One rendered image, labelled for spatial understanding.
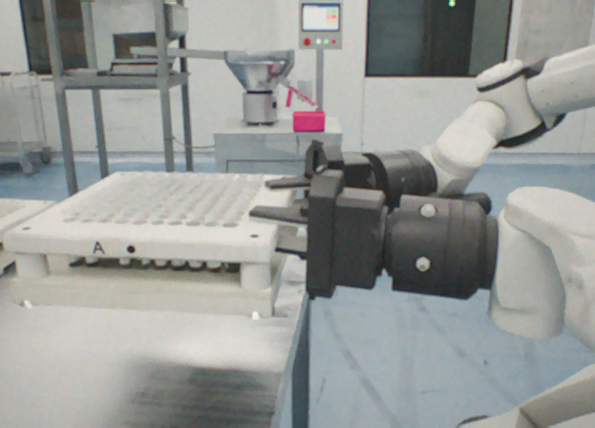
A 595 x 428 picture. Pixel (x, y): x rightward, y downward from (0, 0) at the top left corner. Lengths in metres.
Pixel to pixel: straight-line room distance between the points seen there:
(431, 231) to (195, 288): 0.21
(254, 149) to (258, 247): 2.15
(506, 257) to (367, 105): 4.99
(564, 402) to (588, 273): 0.46
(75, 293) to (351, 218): 0.26
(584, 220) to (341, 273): 0.20
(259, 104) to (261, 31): 2.63
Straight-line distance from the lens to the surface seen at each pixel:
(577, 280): 0.42
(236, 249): 0.45
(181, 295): 0.48
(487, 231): 0.47
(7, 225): 0.96
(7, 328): 0.79
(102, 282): 0.51
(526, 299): 0.48
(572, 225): 0.43
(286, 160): 2.59
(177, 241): 0.46
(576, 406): 0.85
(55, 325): 0.77
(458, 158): 0.69
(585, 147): 6.17
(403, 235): 0.45
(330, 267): 0.48
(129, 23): 3.50
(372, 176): 0.64
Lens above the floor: 1.17
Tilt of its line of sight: 18 degrees down
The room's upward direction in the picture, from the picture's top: straight up
